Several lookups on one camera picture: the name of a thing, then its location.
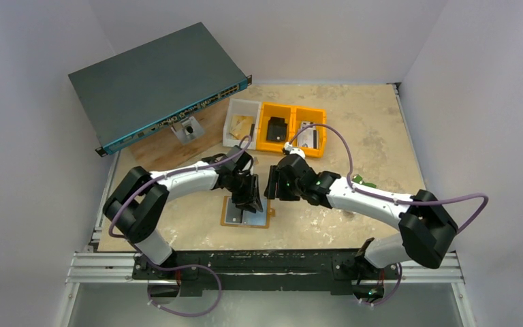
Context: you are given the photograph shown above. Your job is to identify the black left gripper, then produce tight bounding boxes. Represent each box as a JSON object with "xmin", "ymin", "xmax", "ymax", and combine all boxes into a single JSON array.
[{"xmin": 227, "ymin": 172, "xmax": 262, "ymax": 213}]

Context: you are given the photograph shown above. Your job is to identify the yellow leather card holder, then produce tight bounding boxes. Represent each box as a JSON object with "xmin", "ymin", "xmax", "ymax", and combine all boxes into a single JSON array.
[{"xmin": 220, "ymin": 196, "xmax": 276, "ymax": 229}]

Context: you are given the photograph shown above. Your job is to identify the white VIP card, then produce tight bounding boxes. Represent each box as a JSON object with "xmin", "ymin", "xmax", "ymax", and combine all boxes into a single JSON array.
[{"xmin": 297, "ymin": 127, "xmax": 319, "ymax": 149}]

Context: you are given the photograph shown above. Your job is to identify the gold cards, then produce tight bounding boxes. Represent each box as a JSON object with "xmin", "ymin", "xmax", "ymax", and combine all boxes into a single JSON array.
[{"xmin": 229, "ymin": 115, "xmax": 255, "ymax": 140}]

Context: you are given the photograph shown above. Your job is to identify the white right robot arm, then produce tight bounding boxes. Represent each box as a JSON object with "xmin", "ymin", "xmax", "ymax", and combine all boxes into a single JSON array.
[{"xmin": 264, "ymin": 154, "xmax": 458, "ymax": 277}]

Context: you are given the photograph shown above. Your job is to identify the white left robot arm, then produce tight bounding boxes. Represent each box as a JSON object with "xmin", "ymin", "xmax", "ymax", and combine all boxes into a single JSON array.
[{"xmin": 102, "ymin": 146, "xmax": 264, "ymax": 279}]

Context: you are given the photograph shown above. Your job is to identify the black card stack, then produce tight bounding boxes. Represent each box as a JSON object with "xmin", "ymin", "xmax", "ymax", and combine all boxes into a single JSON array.
[{"xmin": 266, "ymin": 116, "xmax": 288, "ymax": 142}]

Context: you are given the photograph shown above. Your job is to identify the white cards with stripe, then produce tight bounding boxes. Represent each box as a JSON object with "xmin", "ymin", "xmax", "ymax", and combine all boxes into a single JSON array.
[{"xmin": 300, "ymin": 121, "xmax": 314, "ymax": 128}]

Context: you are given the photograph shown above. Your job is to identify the yellow middle bin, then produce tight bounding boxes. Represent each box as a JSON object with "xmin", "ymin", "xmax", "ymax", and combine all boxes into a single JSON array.
[{"xmin": 256, "ymin": 102, "xmax": 294, "ymax": 153}]

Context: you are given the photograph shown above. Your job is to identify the yellow bin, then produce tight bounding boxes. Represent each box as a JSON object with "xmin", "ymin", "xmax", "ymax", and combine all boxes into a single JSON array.
[
  {"xmin": 256, "ymin": 102, "xmax": 294, "ymax": 153},
  {"xmin": 292, "ymin": 106, "xmax": 327, "ymax": 158}
]

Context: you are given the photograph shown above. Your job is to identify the yellow right bin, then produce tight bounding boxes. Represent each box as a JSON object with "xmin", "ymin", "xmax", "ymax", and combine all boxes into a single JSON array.
[{"xmin": 292, "ymin": 106, "xmax": 327, "ymax": 158}]

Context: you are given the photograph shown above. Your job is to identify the green object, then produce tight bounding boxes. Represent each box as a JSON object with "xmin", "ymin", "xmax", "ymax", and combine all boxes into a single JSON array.
[{"xmin": 351, "ymin": 174, "xmax": 377, "ymax": 188}]

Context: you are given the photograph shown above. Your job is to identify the white plastic bin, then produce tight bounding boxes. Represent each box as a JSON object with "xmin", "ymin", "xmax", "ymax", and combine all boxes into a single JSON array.
[{"xmin": 222, "ymin": 99, "xmax": 262, "ymax": 150}]

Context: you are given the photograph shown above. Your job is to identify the wooden board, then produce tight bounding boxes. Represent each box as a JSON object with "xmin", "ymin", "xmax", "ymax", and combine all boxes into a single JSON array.
[{"xmin": 129, "ymin": 99, "xmax": 229, "ymax": 171}]

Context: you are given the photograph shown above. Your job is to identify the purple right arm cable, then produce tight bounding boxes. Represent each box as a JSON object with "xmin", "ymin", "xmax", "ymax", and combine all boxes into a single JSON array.
[{"xmin": 286, "ymin": 123, "xmax": 490, "ymax": 234}]

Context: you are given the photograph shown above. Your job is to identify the grey metal bracket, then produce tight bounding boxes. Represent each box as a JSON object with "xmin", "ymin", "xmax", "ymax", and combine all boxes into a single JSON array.
[{"xmin": 171, "ymin": 116, "xmax": 205, "ymax": 144}]

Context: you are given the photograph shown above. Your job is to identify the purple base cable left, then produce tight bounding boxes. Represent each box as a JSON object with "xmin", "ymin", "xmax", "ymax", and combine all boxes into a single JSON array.
[{"xmin": 135, "ymin": 257, "xmax": 223, "ymax": 319}]

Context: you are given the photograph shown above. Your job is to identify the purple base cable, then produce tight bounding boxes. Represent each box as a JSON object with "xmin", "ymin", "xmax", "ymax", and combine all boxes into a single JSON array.
[
  {"xmin": 135, "ymin": 257, "xmax": 223, "ymax": 319},
  {"xmin": 357, "ymin": 264, "xmax": 403, "ymax": 308}
]

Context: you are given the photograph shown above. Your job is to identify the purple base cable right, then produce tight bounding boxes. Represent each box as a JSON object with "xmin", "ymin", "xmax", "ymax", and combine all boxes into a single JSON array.
[{"xmin": 357, "ymin": 264, "xmax": 403, "ymax": 308}]

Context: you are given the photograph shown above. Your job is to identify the grey network switch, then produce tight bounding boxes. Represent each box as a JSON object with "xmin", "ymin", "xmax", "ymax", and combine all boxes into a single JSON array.
[{"xmin": 68, "ymin": 22, "xmax": 252, "ymax": 157}]

